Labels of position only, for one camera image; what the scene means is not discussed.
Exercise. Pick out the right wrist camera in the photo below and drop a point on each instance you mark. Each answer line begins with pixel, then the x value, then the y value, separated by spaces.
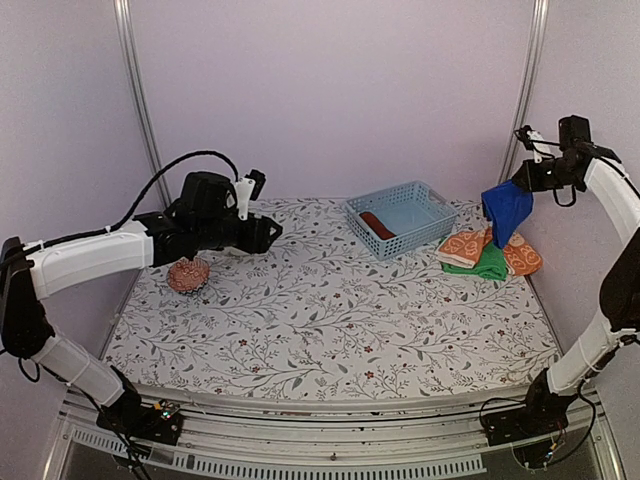
pixel 533 141

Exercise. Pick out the front aluminium rail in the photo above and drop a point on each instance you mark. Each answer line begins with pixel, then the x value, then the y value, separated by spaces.
pixel 226 437

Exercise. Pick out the brown towel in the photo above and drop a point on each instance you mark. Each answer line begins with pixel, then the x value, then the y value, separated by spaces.
pixel 376 226

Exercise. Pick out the aluminium frame post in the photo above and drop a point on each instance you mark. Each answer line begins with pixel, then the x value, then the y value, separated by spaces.
pixel 124 25
pixel 532 58

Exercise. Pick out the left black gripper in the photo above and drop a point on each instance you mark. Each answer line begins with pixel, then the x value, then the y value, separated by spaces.
pixel 255 241

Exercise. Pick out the right aluminium frame post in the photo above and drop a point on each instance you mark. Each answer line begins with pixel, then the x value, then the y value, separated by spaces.
pixel 532 58

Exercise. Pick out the orange patterned towel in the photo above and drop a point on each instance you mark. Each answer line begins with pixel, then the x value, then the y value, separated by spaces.
pixel 464 249

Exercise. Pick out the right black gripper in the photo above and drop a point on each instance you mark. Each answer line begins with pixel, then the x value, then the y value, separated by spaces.
pixel 531 184

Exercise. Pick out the red patterned small bowl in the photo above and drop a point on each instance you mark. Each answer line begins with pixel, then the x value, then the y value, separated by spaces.
pixel 187 276

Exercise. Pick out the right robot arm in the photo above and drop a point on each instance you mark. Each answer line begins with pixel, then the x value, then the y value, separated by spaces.
pixel 610 244

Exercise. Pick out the blue towel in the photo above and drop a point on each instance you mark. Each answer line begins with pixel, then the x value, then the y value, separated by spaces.
pixel 506 206

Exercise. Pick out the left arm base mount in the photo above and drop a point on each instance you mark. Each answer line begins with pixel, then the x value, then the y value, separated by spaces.
pixel 161 423

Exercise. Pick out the green towel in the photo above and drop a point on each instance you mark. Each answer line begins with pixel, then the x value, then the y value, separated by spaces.
pixel 491 265

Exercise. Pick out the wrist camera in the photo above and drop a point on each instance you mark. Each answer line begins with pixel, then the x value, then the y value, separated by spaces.
pixel 247 189
pixel 533 141

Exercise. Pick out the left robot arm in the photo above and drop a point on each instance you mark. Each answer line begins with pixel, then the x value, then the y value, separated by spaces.
pixel 212 213

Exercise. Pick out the floral table mat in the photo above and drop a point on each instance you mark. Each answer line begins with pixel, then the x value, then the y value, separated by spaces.
pixel 318 317

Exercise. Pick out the left aluminium frame post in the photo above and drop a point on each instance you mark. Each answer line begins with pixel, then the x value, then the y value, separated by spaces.
pixel 124 25

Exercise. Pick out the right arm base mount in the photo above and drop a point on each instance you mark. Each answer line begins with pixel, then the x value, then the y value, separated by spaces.
pixel 540 412

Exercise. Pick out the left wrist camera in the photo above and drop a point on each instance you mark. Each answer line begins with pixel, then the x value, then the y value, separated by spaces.
pixel 247 189

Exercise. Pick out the light blue plastic basket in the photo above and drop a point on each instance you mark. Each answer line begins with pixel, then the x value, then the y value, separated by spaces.
pixel 413 212

